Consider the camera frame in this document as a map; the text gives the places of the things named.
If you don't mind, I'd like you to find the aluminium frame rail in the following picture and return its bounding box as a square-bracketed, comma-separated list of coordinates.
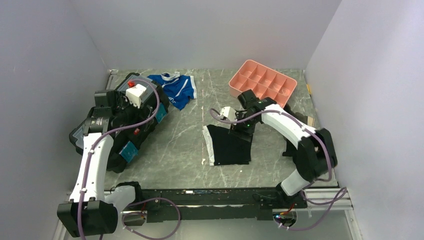
[304, 187, 354, 211]

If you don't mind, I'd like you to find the purple cable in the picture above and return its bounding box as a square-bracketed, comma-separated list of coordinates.
[209, 107, 348, 232]
[76, 78, 181, 240]

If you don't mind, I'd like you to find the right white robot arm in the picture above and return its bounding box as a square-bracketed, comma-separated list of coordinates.
[220, 90, 338, 208]

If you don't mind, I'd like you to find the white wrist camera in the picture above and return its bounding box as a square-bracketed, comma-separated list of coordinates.
[219, 106, 237, 122]
[125, 80, 147, 109]

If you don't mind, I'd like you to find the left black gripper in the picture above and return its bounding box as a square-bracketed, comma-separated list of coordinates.
[113, 91, 154, 132]

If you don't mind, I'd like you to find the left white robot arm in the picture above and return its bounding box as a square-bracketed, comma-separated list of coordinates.
[57, 85, 161, 240]

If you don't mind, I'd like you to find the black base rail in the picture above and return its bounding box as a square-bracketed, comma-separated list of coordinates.
[123, 187, 295, 223]

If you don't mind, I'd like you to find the pink divided organizer tray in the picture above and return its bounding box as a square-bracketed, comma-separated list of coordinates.
[228, 59, 298, 108]

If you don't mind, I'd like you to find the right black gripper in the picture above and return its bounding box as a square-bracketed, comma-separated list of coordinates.
[229, 110, 259, 143]

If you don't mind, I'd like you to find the black plastic toolbox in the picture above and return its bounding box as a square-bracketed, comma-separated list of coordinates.
[87, 72, 170, 173]

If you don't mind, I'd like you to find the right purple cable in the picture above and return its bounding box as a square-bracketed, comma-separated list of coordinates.
[209, 107, 348, 232]

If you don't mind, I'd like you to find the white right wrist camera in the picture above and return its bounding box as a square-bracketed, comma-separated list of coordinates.
[219, 106, 237, 122]

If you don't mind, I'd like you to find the blue white underwear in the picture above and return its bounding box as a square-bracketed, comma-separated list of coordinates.
[147, 71, 198, 110]

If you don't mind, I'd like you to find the brown cardboard piece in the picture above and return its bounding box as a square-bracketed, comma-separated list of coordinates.
[307, 116, 315, 127]

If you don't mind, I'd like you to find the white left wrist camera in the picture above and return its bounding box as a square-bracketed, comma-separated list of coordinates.
[125, 80, 147, 109]

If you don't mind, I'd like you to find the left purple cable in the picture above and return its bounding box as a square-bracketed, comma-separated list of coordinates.
[76, 78, 181, 240]

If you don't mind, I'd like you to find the black white underwear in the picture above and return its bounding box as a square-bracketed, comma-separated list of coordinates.
[202, 124, 252, 166]

